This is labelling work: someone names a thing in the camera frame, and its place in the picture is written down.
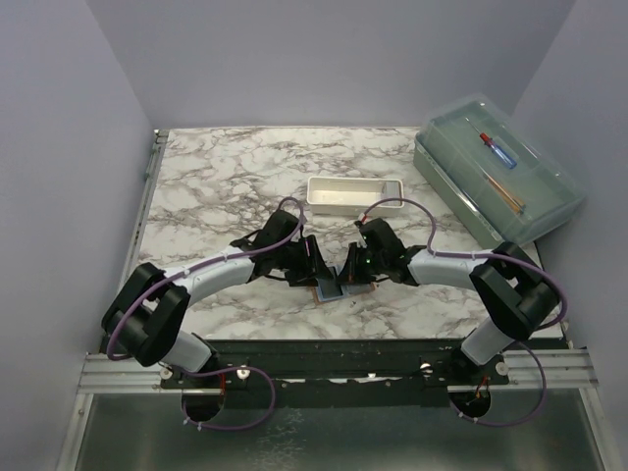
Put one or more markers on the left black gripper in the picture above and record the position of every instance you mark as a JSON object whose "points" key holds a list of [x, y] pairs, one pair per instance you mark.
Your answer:
{"points": [[312, 266]]}

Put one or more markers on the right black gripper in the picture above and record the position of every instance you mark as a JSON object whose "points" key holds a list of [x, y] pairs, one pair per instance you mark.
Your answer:
{"points": [[350, 274]]}

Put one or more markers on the tan leather card holder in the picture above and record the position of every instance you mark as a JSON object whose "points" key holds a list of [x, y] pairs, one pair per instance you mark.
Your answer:
{"points": [[329, 290]]}

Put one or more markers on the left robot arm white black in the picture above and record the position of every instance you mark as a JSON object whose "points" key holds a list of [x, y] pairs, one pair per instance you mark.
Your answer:
{"points": [[145, 319]]}

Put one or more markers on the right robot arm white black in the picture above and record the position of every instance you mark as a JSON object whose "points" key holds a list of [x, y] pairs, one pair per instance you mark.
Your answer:
{"points": [[516, 293]]}

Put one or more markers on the white rectangular tray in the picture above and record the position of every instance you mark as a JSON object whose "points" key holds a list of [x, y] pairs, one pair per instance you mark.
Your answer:
{"points": [[351, 196]]}

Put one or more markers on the clear green plastic toolbox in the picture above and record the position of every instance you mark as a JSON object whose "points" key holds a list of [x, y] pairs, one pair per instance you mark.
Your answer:
{"points": [[452, 158]]}

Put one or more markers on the orange pencil tool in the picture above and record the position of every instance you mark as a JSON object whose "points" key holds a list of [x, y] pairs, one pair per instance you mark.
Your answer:
{"points": [[517, 205]]}

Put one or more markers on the red blue screwdriver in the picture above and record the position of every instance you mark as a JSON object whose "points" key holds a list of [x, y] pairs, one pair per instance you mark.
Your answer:
{"points": [[505, 159]]}

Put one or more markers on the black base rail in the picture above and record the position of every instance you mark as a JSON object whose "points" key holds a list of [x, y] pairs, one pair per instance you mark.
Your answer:
{"points": [[253, 374]]}

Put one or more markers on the aluminium frame rail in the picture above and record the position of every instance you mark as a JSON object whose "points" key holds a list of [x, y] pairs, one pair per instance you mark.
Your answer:
{"points": [[69, 456]]}

